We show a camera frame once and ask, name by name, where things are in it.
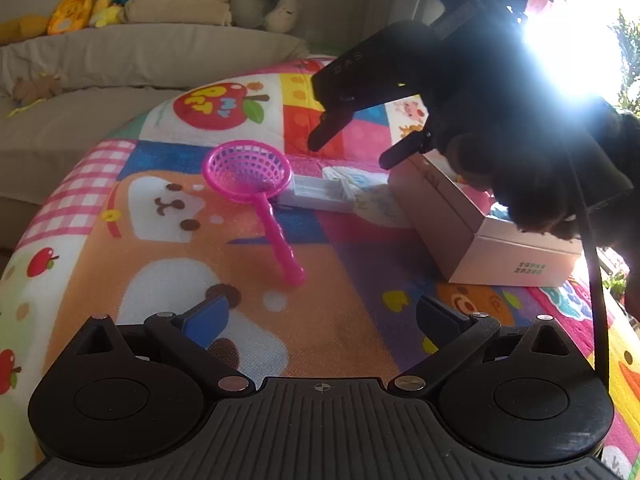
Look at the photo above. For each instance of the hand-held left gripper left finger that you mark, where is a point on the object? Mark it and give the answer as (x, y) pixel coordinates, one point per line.
(207, 319)

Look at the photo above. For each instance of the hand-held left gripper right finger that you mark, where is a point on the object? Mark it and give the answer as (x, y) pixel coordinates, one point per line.
(440, 321)

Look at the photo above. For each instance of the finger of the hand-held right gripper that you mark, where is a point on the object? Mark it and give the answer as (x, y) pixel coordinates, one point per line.
(330, 130)
(405, 152)

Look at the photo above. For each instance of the pink cardboard box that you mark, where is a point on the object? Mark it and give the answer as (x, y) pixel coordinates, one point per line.
(450, 230)

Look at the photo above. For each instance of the person's right forearm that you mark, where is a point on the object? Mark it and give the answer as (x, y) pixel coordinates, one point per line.
(629, 220)

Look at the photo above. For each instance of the person's right hand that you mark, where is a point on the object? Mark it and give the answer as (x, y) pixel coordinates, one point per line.
(530, 190)

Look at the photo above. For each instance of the clear printed plastic bag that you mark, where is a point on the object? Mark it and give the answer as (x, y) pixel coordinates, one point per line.
(375, 200)

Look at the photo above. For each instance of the white plastic case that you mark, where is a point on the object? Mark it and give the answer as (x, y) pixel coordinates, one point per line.
(312, 196)

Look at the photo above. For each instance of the pink toy strainer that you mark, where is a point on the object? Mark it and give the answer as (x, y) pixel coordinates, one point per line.
(247, 170)

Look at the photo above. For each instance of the colourful printed play mat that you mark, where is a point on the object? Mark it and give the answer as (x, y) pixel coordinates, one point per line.
(150, 240)

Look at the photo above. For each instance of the grey neck pillow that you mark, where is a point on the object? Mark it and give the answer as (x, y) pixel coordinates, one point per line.
(265, 5)

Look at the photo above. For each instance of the green palm plant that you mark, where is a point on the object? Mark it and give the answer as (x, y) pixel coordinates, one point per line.
(627, 65)

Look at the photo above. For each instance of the potted flowers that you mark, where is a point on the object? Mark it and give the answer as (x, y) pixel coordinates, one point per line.
(615, 285)

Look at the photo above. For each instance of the beige sofa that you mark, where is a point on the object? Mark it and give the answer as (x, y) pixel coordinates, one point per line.
(75, 110)

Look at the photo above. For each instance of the yellow duck plush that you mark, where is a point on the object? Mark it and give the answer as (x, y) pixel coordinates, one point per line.
(105, 5)

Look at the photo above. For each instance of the yellow orange plush cushion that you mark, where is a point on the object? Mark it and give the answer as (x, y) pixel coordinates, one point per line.
(70, 12)

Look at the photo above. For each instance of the small brown plush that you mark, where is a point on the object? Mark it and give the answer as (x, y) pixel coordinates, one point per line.
(37, 89)

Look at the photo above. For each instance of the long yellow plush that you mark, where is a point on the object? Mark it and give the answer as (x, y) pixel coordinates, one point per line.
(22, 29)

